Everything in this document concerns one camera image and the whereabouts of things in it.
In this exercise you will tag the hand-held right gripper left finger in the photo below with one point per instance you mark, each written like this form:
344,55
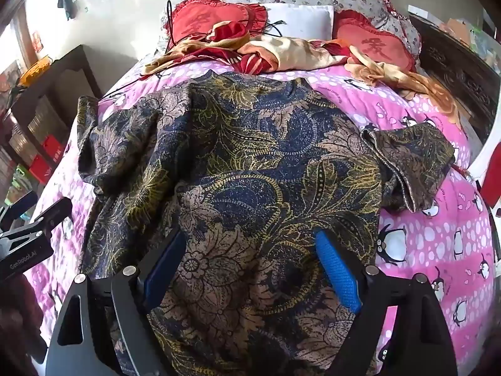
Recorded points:
164,272

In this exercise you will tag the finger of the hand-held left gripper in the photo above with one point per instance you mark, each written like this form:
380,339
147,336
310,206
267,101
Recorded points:
51,213
19,203

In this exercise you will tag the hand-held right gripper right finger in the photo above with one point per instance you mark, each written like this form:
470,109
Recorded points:
338,272

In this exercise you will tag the dark floral patterned shirt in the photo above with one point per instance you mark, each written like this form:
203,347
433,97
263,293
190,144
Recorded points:
254,164

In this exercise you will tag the red box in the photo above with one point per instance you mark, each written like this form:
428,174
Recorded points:
40,169
51,149

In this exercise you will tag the pink penguin print bedsheet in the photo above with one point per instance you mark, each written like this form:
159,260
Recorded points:
430,223

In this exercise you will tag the yellow object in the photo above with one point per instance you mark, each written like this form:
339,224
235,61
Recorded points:
37,69

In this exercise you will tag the dark wooden shelf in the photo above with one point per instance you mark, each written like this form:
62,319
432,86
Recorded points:
74,78

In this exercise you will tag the red and white cloth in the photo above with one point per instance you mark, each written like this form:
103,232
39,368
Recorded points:
485,152

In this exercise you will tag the gold and red blanket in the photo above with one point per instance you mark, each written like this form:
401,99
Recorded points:
305,53

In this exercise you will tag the red heart-shaped pillow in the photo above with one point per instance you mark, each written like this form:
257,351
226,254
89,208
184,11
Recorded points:
203,19
372,43

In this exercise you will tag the dark carved wooden headboard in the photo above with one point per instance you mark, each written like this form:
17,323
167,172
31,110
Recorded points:
458,70

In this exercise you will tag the white pillow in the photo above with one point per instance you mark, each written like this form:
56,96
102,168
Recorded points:
301,21

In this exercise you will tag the red wall sticker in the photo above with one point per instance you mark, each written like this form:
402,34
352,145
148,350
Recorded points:
37,41

